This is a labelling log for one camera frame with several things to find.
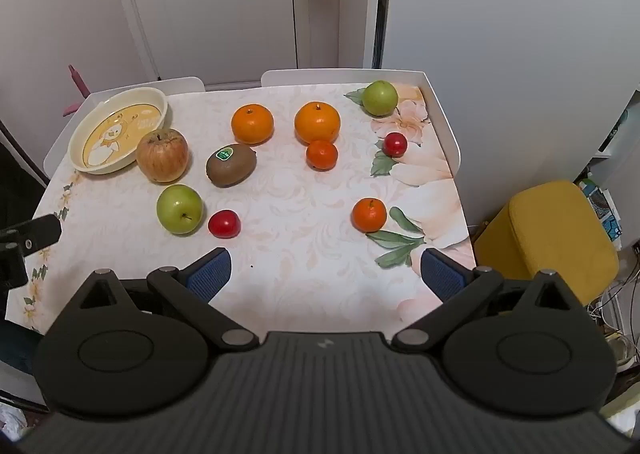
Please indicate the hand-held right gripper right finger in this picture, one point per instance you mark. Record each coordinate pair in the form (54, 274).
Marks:
(441, 276)

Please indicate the white sliding door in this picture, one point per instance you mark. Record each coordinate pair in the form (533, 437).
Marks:
(500, 34)

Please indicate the red cherry tomato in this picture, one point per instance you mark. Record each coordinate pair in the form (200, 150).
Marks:
(395, 144)
(224, 224)

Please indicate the brown kiwi with sticker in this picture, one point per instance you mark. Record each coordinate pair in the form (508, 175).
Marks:
(232, 169)

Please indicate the white table with raised rim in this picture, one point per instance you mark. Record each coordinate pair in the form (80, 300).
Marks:
(445, 129)

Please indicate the cream cartoon print bowl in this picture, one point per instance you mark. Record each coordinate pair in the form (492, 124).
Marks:
(115, 134)

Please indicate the large orange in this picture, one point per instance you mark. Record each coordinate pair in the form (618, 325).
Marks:
(317, 123)
(252, 124)

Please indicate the red yellow apple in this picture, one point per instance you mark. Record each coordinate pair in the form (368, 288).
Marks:
(162, 157)

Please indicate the floral tablecloth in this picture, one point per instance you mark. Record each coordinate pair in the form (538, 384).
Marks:
(300, 234)

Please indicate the small mandarin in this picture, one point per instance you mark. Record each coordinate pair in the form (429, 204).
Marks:
(369, 215)
(322, 155)

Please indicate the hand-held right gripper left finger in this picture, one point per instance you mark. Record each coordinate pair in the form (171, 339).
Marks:
(212, 271)

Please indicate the white panel door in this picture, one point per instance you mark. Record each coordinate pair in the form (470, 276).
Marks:
(210, 9)

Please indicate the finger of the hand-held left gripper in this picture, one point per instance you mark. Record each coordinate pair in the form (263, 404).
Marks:
(44, 231)
(12, 266)

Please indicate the yellow stool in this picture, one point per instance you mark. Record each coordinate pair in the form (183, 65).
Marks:
(550, 234)

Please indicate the green apple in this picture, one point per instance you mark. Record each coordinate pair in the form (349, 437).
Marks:
(179, 209)
(380, 98)

